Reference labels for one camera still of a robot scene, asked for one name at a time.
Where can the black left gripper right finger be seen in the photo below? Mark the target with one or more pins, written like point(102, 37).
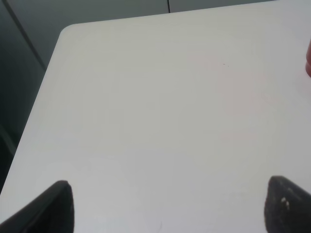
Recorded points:
point(287, 207)

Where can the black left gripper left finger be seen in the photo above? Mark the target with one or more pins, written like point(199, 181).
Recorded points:
point(51, 212)

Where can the red plastic cup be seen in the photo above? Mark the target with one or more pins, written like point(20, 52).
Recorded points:
point(308, 60)

